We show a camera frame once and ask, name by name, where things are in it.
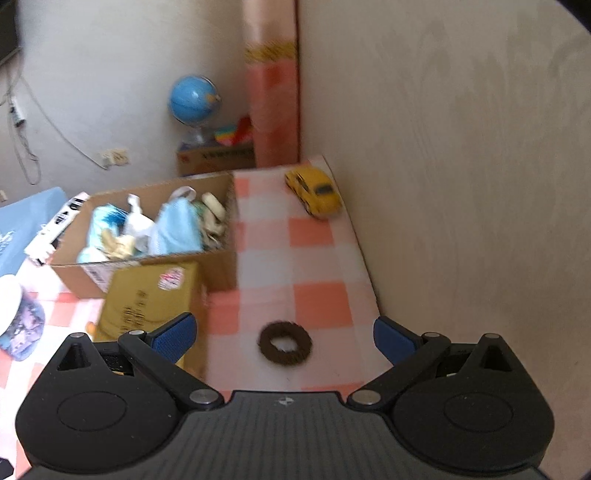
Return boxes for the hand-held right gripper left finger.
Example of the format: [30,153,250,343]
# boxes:
[50,312,225,411]

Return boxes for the cream drawstring pouch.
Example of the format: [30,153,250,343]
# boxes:
[191,201,225,251]

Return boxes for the black cable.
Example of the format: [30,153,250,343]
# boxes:
[4,64,43,186]

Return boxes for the pink patterned curtain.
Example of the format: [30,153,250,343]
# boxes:
[243,0,304,169]

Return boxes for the pink checked cloth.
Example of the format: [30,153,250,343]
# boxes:
[0,154,382,480]

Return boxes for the black and white small box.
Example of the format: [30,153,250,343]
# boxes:
[23,192,91,267]

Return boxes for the white wall socket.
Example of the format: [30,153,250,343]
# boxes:
[100,147,130,168]

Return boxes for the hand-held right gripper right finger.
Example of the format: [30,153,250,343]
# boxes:
[347,316,525,411]

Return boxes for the clear jar white lid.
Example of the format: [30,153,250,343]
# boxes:
[0,272,47,361]

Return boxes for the white plush toy blue hat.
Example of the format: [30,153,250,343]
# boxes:
[76,205,136,264]

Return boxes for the brown box under globe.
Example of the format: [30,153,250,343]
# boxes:
[176,140,256,178]

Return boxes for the blue desk globe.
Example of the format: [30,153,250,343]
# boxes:
[168,75,222,147]

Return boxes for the white cable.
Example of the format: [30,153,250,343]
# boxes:
[17,69,112,170]

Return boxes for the cardboard box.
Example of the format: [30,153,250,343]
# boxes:
[48,172,239,299]

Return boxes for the white plastic bag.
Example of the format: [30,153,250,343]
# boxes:
[122,193,156,256]

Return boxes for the gold gift box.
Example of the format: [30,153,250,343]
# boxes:
[94,260,209,385]

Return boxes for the rainbow coloured toy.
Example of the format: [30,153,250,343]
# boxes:
[213,122,254,149]

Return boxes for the black television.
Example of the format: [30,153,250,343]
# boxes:
[0,0,22,66]

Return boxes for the yellow toy car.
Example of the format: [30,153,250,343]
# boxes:
[283,167,344,222]

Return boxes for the brown fuzzy hair scrunchie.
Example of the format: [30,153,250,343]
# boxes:
[257,320,314,368]

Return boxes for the light blue face mask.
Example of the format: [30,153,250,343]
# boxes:
[151,185,205,256]

